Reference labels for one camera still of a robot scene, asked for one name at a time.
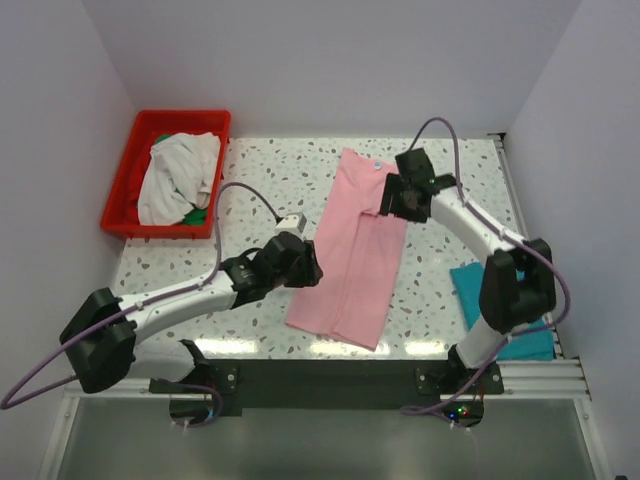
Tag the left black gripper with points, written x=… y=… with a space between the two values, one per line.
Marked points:
x=311 y=273

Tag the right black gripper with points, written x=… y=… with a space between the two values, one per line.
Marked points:
x=389 y=204

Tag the pink t shirt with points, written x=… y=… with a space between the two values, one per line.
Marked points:
x=359 y=251

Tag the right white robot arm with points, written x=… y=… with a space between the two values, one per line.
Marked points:
x=518 y=283

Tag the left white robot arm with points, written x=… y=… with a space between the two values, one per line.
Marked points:
x=100 y=338

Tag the green t shirt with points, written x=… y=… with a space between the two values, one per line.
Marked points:
x=196 y=217

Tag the white t shirt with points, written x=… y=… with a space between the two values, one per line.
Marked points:
x=175 y=170

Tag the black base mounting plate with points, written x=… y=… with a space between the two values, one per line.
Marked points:
x=322 y=385

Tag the red plastic bin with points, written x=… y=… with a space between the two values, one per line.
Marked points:
x=120 y=215

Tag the teal folded t shirt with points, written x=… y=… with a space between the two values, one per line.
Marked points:
x=538 y=346

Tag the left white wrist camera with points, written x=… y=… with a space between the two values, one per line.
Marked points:
x=293 y=223

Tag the aluminium frame rail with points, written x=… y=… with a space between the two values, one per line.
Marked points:
x=534 y=380

